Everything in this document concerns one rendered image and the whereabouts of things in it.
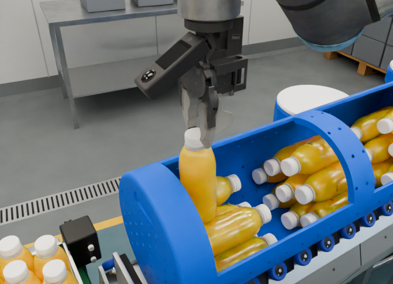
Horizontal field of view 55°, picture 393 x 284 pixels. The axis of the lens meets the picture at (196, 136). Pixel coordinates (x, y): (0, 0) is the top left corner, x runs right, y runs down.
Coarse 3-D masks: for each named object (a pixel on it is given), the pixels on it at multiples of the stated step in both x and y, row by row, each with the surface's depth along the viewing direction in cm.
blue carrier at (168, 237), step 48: (384, 96) 116; (240, 144) 91; (288, 144) 103; (336, 144) 77; (144, 192) 63; (240, 192) 97; (384, 192) 83; (144, 240) 71; (192, 240) 60; (288, 240) 70
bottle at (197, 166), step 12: (180, 156) 66; (192, 156) 64; (204, 156) 64; (180, 168) 66; (192, 168) 64; (204, 168) 64; (180, 180) 68; (192, 180) 65; (204, 180) 66; (192, 192) 67; (204, 192) 67; (204, 204) 69; (216, 204) 73; (204, 216) 70
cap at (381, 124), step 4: (380, 120) 98; (384, 120) 97; (388, 120) 97; (380, 124) 98; (384, 124) 97; (388, 124) 96; (392, 124) 96; (380, 128) 98; (384, 128) 97; (388, 128) 96; (392, 128) 97; (380, 132) 99; (384, 132) 98; (388, 132) 97
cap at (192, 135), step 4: (192, 128) 65; (196, 128) 65; (188, 132) 64; (192, 132) 64; (196, 132) 64; (200, 132) 64; (188, 136) 63; (192, 136) 63; (196, 136) 63; (200, 136) 63; (188, 140) 63; (192, 140) 63; (196, 140) 62; (188, 144) 64; (192, 144) 63; (196, 144) 63; (200, 144) 63
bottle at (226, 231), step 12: (216, 216) 73; (228, 216) 72; (240, 216) 72; (252, 216) 73; (216, 228) 70; (228, 228) 70; (240, 228) 71; (252, 228) 72; (216, 240) 69; (228, 240) 70; (240, 240) 72; (216, 252) 69
